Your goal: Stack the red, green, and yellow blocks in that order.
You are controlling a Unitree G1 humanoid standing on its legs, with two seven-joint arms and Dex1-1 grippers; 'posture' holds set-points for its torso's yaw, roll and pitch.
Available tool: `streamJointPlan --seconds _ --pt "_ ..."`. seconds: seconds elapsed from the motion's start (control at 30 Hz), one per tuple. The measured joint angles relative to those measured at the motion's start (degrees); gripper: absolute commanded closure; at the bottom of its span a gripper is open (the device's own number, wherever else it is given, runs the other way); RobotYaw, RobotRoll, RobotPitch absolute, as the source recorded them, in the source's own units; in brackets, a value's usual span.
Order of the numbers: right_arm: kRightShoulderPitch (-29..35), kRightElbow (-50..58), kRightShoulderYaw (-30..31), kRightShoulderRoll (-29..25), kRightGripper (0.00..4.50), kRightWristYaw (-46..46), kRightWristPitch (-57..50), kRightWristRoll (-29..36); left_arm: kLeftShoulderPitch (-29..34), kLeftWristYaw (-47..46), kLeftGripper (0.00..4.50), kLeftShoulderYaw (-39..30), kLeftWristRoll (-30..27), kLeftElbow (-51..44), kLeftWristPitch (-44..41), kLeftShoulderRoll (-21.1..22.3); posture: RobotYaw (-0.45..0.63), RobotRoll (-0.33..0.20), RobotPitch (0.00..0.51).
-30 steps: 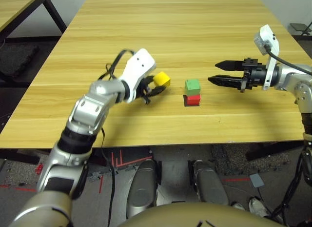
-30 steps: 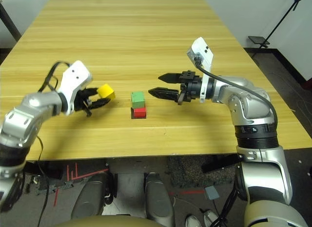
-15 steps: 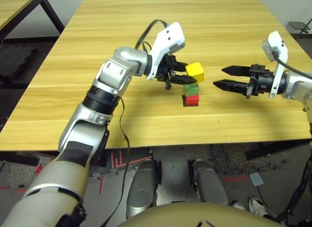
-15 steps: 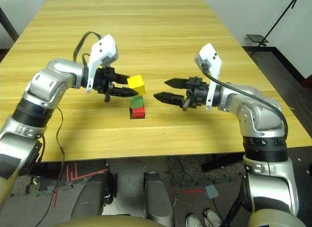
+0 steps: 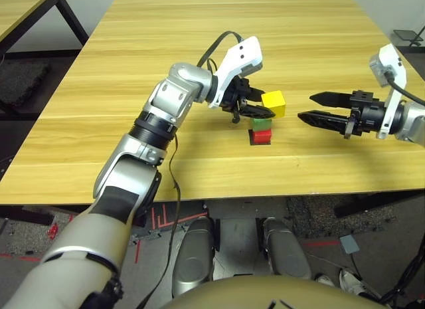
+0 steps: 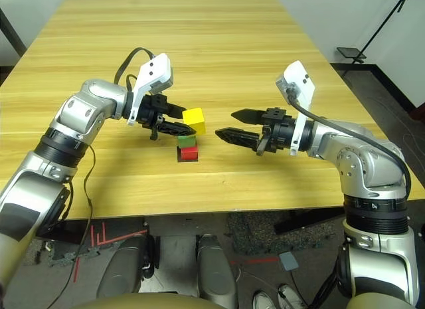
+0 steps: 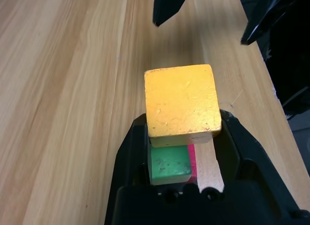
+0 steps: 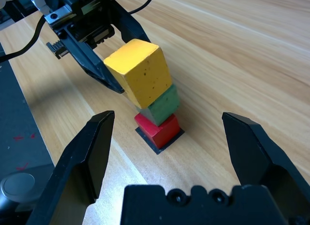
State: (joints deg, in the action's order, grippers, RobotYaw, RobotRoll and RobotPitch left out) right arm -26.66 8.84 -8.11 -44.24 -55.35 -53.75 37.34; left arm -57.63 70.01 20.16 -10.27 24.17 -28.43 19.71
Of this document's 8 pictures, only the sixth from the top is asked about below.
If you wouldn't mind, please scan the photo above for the yellow wooden block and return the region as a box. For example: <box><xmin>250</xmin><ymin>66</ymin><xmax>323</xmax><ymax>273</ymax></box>
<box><xmin>181</xmin><ymin>107</ymin><xmax>206</xmax><ymax>136</ymax></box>

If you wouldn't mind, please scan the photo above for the thin black hanging cable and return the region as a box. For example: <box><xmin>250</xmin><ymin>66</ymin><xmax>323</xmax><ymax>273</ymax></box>
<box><xmin>46</xmin><ymin>144</ymin><xmax>97</xmax><ymax>309</ymax></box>

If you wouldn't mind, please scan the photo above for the black table foot bar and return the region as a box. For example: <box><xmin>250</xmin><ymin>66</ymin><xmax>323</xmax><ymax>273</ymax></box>
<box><xmin>274</xmin><ymin>207</ymin><xmax>346</xmax><ymax>237</ymax></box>

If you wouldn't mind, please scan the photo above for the black cable bundle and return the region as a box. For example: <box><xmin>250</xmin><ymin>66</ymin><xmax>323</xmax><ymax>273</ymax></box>
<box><xmin>311</xmin><ymin>272</ymin><xmax>343</xmax><ymax>306</ymax></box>

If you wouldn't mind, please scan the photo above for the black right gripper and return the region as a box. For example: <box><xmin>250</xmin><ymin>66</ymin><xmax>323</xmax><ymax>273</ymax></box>
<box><xmin>214</xmin><ymin>106</ymin><xmax>297</xmax><ymax>156</ymax></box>

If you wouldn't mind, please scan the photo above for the tan robot torso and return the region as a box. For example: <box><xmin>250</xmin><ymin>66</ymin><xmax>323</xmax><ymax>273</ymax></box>
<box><xmin>71</xmin><ymin>292</ymin><xmax>216</xmax><ymax>309</ymax></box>

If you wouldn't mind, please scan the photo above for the speckled dark floor mat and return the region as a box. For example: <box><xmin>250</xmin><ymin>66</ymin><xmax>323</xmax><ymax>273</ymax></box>
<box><xmin>227</xmin><ymin>211</ymin><xmax>336</xmax><ymax>255</ymax></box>

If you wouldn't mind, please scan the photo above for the black tripod stand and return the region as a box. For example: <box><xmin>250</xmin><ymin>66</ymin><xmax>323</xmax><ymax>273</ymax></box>
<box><xmin>337</xmin><ymin>0</ymin><xmax>412</xmax><ymax>64</ymax></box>

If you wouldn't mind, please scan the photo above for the red wooden block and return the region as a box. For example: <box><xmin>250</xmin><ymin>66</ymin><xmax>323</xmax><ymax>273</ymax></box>
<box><xmin>179</xmin><ymin>146</ymin><xmax>199</xmax><ymax>161</ymax></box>

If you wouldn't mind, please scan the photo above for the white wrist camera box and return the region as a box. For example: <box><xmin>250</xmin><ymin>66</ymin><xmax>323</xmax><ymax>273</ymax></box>
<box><xmin>127</xmin><ymin>52</ymin><xmax>175</xmax><ymax>126</ymax></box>
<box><xmin>275</xmin><ymin>59</ymin><xmax>317</xmax><ymax>156</ymax></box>

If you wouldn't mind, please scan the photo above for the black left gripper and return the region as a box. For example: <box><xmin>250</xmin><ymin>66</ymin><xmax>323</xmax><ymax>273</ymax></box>
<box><xmin>135</xmin><ymin>94</ymin><xmax>197</xmax><ymax>140</ymax></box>

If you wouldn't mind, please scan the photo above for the black square pad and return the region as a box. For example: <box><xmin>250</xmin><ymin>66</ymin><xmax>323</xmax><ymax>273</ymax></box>
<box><xmin>176</xmin><ymin>146</ymin><xmax>200</xmax><ymax>163</ymax></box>

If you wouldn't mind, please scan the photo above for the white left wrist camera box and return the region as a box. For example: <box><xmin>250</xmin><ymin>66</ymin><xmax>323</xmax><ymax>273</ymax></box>
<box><xmin>127</xmin><ymin>52</ymin><xmax>175</xmax><ymax>126</ymax></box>

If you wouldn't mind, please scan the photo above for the black right camera cable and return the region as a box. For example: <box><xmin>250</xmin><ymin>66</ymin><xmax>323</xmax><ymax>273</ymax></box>
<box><xmin>287</xmin><ymin>86</ymin><xmax>412</xmax><ymax>199</ymax></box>

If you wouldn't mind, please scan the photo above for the black left camera cable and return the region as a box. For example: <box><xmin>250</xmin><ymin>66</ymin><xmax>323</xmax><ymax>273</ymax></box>
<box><xmin>114</xmin><ymin>47</ymin><xmax>155</xmax><ymax>90</ymax></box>

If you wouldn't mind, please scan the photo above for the green wooden block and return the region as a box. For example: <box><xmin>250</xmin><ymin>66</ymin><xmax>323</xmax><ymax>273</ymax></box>
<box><xmin>177</xmin><ymin>134</ymin><xmax>197</xmax><ymax>149</ymax></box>

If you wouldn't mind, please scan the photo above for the black camera cable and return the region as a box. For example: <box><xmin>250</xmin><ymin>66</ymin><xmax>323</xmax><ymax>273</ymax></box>
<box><xmin>287</xmin><ymin>86</ymin><xmax>412</xmax><ymax>199</ymax></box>
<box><xmin>114</xmin><ymin>47</ymin><xmax>155</xmax><ymax>90</ymax></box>

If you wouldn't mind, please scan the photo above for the grey foot pedal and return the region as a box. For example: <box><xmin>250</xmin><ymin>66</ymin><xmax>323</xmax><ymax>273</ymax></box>
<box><xmin>278</xmin><ymin>252</ymin><xmax>299</xmax><ymax>272</ymax></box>

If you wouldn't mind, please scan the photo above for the white bystander shoe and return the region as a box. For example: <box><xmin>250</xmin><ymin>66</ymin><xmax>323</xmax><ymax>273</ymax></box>
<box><xmin>278</xmin><ymin>284</ymin><xmax>308</xmax><ymax>309</ymax></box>
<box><xmin>252</xmin><ymin>290</ymin><xmax>276</xmax><ymax>309</ymax></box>

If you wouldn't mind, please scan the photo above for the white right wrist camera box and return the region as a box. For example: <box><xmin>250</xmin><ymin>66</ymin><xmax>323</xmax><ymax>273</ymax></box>
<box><xmin>275</xmin><ymin>59</ymin><xmax>317</xmax><ymax>156</ymax></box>

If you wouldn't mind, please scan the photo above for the grey robot right leg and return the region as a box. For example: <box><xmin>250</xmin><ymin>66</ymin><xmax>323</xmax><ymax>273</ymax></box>
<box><xmin>197</xmin><ymin>234</ymin><xmax>238</xmax><ymax>308</ymax></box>

